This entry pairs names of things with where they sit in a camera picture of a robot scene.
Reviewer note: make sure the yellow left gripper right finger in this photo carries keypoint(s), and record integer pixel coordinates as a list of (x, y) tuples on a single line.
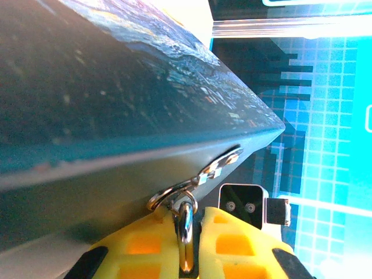
[(241, 250)]

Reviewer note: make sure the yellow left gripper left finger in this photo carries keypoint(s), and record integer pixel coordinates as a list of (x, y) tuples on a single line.
[(130, 253)]

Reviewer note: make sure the starry night painted tin box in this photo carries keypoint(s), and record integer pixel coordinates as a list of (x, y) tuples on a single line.
[(116, 101)]

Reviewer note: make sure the aluminium table side rail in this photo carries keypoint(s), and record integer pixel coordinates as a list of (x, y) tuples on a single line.
[(290, 26)]

